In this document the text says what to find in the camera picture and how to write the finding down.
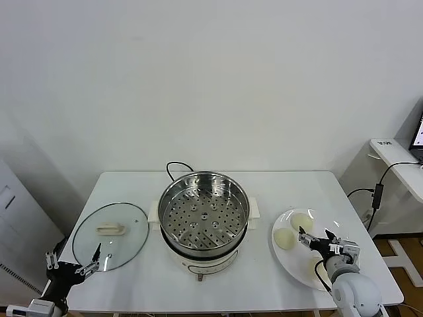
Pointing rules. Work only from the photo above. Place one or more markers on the round glass pot lid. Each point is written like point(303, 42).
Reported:
point(132, 237)

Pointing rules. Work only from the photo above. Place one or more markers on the large white round plate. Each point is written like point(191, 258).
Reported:
point(291, 264)

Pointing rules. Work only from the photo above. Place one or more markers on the white steamed baozi bun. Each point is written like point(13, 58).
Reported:
point(284, 238)
point(305, 219)
point(310, 268)

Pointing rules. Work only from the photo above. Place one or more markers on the perforated stainless steel steamer basket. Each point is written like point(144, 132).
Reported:
point(185, 211)

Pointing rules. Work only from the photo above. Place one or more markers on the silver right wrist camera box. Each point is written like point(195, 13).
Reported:
point(347, 251)

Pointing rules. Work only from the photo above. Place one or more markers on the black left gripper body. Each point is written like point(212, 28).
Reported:
point(64, 275)

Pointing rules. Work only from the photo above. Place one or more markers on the white electric cooker base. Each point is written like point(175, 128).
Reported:
point(211, 267)

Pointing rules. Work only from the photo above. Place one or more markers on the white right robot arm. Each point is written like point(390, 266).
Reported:
point(357, 290)

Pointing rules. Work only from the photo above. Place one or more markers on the white side desk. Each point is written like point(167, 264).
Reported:
point(390, 155)

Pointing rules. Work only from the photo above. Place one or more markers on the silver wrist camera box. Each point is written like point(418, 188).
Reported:
point(18, 311)
point(347, 251)

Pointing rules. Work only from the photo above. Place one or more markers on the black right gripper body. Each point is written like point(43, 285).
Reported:
point(322, 250)

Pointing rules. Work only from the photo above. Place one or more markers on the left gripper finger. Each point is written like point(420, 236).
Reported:
point(91, 265)
point(50, 261)

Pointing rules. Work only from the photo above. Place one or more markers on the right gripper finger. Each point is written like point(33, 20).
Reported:
point(307, 240)
point(334, 246)

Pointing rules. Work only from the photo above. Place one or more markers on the black laptop computer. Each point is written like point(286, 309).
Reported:
point(417, 155)

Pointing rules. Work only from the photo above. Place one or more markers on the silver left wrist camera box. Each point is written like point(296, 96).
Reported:
point(18, 311)

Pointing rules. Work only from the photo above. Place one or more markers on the white cabinet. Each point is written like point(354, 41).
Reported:
point(20, 231)

